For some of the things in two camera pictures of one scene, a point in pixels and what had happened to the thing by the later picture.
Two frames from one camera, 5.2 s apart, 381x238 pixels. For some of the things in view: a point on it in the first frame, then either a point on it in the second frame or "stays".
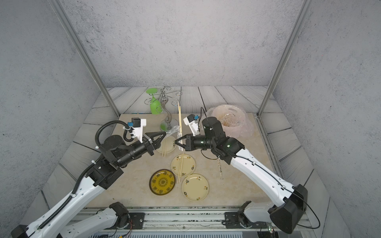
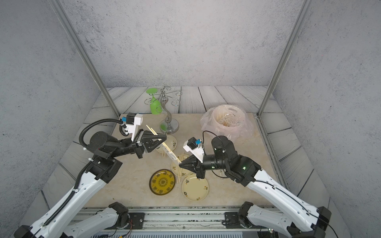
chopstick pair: (180, 168) stays
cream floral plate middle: (188, 166) stays
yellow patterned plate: (162, 181) stays
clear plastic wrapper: (173, 129) to (170, 153)
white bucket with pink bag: (234, 121) stays
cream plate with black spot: (167, 145) stays
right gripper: (190, 146) to (199, 169)
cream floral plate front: (195, 187) stays
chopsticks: (180, 129) to (165, 146)
